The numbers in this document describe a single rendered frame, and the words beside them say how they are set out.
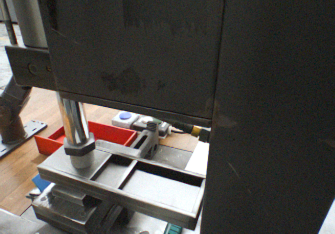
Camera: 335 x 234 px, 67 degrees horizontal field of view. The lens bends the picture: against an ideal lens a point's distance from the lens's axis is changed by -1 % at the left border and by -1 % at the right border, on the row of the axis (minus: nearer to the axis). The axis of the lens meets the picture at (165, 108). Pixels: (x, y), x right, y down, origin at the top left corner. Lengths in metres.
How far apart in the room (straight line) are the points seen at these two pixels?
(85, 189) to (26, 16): 0.25
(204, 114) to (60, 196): 0.30
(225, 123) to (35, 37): 0.22
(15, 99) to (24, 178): 0.20
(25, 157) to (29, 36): 0.52
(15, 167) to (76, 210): 0.38
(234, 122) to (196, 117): 0.03
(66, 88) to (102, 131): 0.49
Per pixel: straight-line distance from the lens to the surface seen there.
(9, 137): 0.84
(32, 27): 0.32
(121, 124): 0.81
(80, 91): 0.27
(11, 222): 0.62
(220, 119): 0.22
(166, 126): 0.77
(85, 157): 0.42
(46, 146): 0.76
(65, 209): 0.43
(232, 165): 0.24
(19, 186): 0.71
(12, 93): 0.76
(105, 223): 0.47
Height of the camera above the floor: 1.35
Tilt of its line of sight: 29 degrees down
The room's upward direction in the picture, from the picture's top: straight up
